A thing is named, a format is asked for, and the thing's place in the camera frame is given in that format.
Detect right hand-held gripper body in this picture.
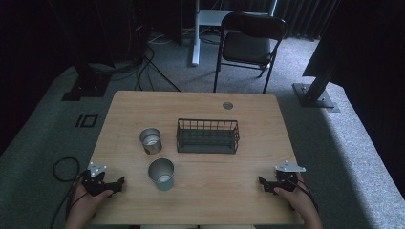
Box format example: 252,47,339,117
271,160,307,194

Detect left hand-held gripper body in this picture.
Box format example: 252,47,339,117
80,161,115,197

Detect teal metal cup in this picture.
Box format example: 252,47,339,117
147,157,176,192

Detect silver metal cup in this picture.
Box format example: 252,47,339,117
139,127,163,156

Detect black wire basket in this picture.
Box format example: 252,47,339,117
176,117,241,156

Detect person's right hand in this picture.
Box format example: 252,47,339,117
273,173,319,220

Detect person's left hand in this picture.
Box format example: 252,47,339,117
67,184,115,224

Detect black metal stand with plate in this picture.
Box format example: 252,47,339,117
291,31,341,114

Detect black stand base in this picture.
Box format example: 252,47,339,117
60,61,113,102

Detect black folding chair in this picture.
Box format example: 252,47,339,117
212,11,288,94

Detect dark curtain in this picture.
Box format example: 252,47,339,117
273,0,339,41

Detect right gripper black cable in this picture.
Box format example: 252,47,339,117
286,176,320,213

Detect black looped floor cable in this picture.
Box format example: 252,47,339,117
49,156,81,229

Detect black floor cables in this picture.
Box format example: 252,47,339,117
108,44,182,94

